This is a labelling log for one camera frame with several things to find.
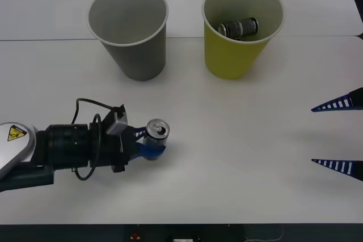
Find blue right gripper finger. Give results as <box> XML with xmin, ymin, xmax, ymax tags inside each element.
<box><xmin>311</xmin><ymin>158</ymin><xmax>363</xmax><ymax>182</ymax></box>
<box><xmin>310</xmin><ymin>87</ymin><xmax>363</xmax><ymax>113</ymax></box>

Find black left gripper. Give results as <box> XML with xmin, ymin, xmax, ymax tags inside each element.
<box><xmin>88</xmin><ymin>117</ymin><xmax>168</xmax><ymax>173</ymax></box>

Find blue drink can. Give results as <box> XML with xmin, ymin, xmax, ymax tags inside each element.
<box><xmin>141</xmin><ymin>118</ymin><xmax>171</xmax><ymax>155</ymax></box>

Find grey plastic bin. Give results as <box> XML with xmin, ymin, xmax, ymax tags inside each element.
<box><xmin>86</xmin><ymin>0</ymin><xmax>170</xmax><ymax>82</ymax></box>

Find black robot torso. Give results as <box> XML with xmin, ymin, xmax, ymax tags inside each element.
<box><xmin>124</xmin><ymin>224</ymin><xmax>246</xmax><ymax>242</ymax></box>

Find yellow-green plastic bin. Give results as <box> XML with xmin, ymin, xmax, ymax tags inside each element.
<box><xmin>201</xmin><ymin>0</ymin><xmax>285</xmax><ymax>80</ymax></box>

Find black drink can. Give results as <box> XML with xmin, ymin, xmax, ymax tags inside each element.
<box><xmin>218</xmin><ymin>16</ymin><xmax>260</xmax><ymax>40</ymax></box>

